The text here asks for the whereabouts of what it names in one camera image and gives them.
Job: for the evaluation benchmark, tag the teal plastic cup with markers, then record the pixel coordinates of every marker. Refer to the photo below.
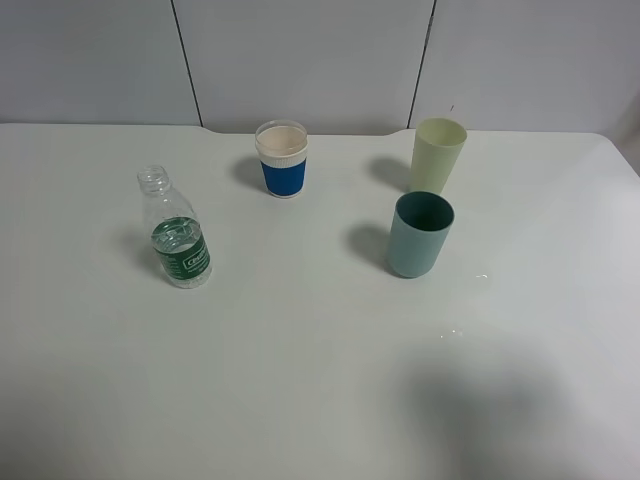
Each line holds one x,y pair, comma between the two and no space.
419,228

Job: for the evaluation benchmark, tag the clear bottle with green label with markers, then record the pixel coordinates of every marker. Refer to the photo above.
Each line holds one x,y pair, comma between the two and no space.
173,229

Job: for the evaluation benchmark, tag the white cup with blue sleeve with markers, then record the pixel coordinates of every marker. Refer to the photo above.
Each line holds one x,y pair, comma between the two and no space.
282,149

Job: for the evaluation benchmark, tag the pale yellow plastic cup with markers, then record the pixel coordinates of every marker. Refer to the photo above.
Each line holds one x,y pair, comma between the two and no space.
437,145

